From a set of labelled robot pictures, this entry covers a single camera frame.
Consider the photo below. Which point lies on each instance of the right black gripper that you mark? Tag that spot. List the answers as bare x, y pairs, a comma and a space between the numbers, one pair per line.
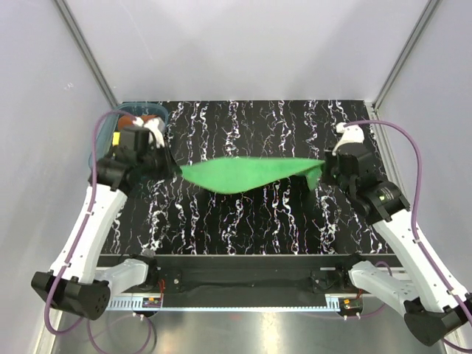
335, 152

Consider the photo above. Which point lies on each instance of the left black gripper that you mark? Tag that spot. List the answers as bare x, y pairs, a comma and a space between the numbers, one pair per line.
171, 170

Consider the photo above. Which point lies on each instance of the brown towel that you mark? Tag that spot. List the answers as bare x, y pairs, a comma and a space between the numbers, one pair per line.
126, 120

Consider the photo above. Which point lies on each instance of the teal transparent plastic bin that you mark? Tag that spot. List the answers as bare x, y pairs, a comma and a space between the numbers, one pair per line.
143, 114

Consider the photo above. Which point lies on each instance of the green towel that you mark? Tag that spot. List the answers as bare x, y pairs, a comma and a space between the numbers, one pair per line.
233, 175

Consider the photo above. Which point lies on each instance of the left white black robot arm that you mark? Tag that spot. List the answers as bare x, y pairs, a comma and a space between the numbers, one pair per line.
110, 184

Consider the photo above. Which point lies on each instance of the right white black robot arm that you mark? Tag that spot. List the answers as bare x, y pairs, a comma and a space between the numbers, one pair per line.
434, 304

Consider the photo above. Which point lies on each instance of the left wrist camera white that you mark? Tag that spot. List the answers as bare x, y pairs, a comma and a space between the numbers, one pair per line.
156, 137

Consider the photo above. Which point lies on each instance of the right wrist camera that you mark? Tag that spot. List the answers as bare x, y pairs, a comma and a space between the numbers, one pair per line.
349, 134

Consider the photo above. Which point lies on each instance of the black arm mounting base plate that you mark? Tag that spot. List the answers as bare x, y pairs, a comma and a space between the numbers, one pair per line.
315, 274

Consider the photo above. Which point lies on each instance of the left aluminium frame post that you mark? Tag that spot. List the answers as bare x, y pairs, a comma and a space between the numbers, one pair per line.
80, 41

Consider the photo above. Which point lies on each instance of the aluminium frame post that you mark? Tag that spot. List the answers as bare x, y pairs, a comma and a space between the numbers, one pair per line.
80, 41
419, 28

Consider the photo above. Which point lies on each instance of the aluminium frame rail front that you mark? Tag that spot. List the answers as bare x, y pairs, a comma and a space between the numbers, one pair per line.
304, 295

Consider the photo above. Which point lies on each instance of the right aluminium frame post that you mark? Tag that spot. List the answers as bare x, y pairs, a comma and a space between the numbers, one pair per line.
419, 28

